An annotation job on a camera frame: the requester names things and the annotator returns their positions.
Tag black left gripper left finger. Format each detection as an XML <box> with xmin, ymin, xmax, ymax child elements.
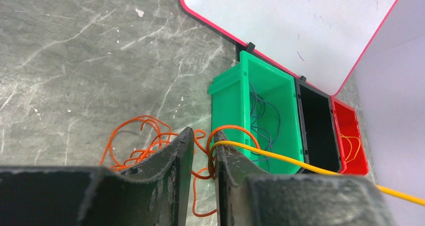
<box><xmin>1</xmin><ymin>127</ymin><xmax>194</xmax><ymax>225</ymax></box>

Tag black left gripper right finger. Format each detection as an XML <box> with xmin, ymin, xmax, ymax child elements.
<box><xmin>215</xmin><ymin>145</ymin><xmax>393</xmax><ymax>225</ymax></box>

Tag orange cable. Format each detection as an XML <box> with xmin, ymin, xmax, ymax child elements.
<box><xmin>99</xmin><ymin>115</ymin><xmax>261</xmax><ymax>218</ymax></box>

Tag black plastic bin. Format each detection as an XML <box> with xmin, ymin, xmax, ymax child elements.
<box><xmin>295</xmin><ymin>79</ymin><xmax>343</xmax><ymax>172</ymax></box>

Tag green plastic bin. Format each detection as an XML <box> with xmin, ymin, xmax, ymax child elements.
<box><xmin>208</xmin><ymin>51</ymin><xmax>305</xmax><ymax>163</ymax></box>

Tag red plastic bin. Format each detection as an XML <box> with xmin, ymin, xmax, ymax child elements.
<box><xmin>331</xmin><ymin>97</ymin><xmax>369</xmax><ymax>176</ymax></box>

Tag yellow cable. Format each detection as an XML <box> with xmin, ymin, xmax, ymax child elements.
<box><xmin>208</xmin><ymin>134</ymin><xmax>425</xmax><ymax>207</ymax></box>

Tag black whiteboard stand foot left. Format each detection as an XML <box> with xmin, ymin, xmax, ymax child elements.
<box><xmin>235</xmin><ymin>42</ymin><xmax>255</xmax><ymax>62</ymax></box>

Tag pink framed whiteboard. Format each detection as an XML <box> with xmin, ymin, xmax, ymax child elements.
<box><xmin>180</xmin><ymin>0</ymin><xmax>398</xmax><ymax>95</ymax></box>

